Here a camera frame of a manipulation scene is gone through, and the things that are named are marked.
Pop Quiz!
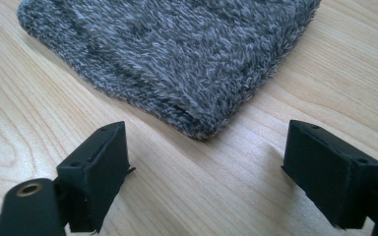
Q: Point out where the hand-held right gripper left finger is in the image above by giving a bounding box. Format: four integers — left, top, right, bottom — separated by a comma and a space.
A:
56, 120, 137, 235

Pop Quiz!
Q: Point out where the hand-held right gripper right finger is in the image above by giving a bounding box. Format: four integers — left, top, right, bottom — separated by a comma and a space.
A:
281, 119, 378, 230

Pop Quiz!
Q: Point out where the grey fluffy cloth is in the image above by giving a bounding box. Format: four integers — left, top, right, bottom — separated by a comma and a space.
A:
16, 0, 323, 142

